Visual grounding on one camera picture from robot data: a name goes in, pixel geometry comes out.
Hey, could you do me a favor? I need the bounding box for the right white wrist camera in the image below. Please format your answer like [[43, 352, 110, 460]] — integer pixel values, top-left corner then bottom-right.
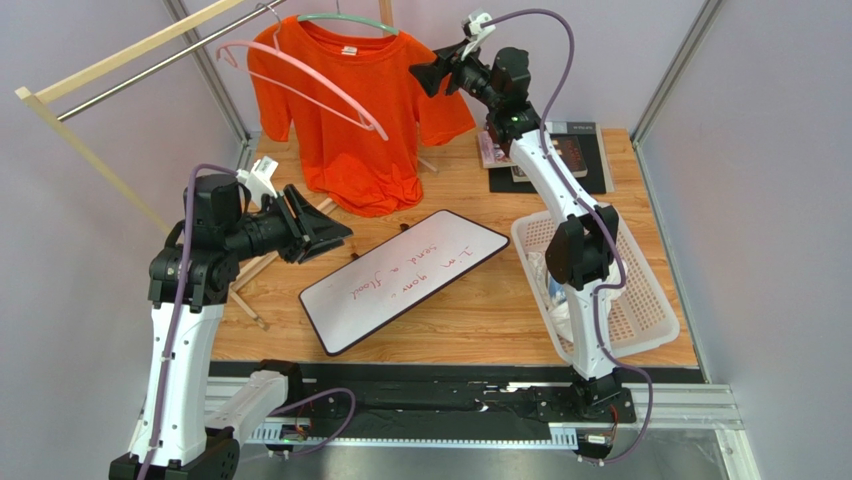
[[460, 9, 496, 60]]

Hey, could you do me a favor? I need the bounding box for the large black book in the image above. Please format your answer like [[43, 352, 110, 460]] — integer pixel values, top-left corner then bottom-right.
[[487, 121, 615, 195]]

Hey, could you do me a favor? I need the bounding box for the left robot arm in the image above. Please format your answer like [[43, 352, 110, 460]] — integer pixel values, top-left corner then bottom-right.
[[109, 171, 351, 479]]

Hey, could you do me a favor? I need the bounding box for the wooden clothes rack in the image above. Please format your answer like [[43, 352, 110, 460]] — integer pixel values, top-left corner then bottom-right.
[[14, 0, 441, 332]]

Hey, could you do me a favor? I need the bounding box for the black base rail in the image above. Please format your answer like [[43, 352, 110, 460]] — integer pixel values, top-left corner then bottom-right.
[[244, 362, 711, 461]]

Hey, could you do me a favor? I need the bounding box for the pink clothes hanger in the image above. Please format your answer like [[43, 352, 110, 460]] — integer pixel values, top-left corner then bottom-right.
[[215, 1, 390, 142]]

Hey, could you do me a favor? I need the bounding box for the white plastic basket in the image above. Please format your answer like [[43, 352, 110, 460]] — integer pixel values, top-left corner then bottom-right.
[[511, 211, 680, 363]]

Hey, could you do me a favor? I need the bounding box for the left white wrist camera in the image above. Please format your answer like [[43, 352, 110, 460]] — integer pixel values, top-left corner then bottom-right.
[[236, 156, 278, 208]]

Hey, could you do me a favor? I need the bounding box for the green clothes hanger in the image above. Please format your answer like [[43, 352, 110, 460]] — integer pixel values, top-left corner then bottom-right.
[[297, 0, 399, 36]]

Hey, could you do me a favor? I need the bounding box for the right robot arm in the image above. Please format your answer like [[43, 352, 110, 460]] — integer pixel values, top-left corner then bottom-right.
[[408, 41, 626, 417]]

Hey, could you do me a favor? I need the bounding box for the dark red cover book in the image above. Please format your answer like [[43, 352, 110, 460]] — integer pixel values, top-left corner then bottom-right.
[[551, 134, 588, 179]]

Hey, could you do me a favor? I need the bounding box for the orange t shirt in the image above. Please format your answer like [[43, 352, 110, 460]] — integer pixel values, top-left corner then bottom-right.
[[246, 15, 478, 219]]

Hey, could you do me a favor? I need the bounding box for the white printed t shirt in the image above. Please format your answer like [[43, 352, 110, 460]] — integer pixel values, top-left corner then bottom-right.
[[520, 251, 634, 352]]

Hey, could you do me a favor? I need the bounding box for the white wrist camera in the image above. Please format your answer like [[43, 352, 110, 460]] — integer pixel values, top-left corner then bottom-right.
[[236, 156, 278, 208], [460, 9, 496, 60]]

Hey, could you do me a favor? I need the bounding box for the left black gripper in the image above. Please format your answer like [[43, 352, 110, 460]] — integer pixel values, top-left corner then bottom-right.
[[224, 183, 353, 264]]

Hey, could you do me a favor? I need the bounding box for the whiteboard with red writing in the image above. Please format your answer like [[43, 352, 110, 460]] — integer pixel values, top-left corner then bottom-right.
[[299, 210, 510, 357]]

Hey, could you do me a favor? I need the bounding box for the pink cover book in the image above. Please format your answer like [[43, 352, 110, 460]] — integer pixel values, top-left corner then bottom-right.
[[477, 131, 514, 170]]

